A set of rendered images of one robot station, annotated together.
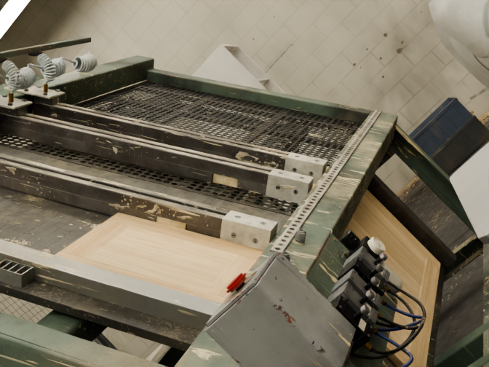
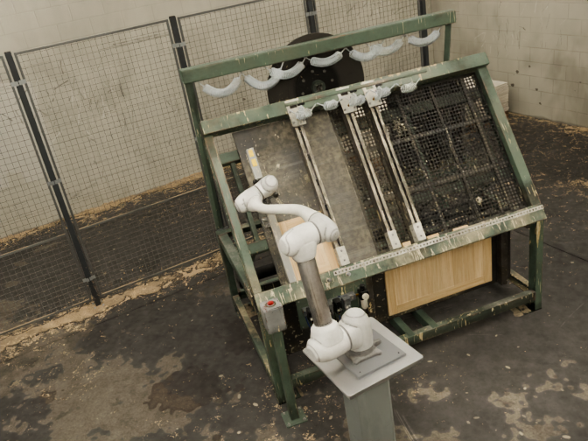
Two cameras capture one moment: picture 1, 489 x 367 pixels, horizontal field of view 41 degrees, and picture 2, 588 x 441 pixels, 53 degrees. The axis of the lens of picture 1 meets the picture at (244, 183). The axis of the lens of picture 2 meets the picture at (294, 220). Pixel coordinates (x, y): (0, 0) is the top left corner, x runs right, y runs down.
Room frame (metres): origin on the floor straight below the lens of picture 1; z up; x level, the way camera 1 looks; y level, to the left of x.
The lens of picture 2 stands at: (-0.85, -2.38, 2.93)
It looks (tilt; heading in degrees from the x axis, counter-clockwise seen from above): 25 degrees down; 49
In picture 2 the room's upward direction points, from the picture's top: 10 degrees counter-clockwise
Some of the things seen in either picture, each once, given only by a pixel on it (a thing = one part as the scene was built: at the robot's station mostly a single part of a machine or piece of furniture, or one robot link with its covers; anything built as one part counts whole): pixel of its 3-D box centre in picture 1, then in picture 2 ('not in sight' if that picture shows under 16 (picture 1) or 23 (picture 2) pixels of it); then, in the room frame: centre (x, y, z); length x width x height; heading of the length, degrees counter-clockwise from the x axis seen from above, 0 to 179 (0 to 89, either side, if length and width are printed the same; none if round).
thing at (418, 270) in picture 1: (378, 261); (439, 267); (2.40, -0.15, 0.53); 0.90 x 0.02 x 0.55; 154
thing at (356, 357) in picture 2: not in sight; (363, 346); (1.11, -0.49, 0.79); 0.22 x 0.18 x 0.06; 159
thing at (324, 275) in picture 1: (367, 296); (337, 309); (1.40, -0.02, 0.69); 0.50 x 0.14 x 0.24; 154
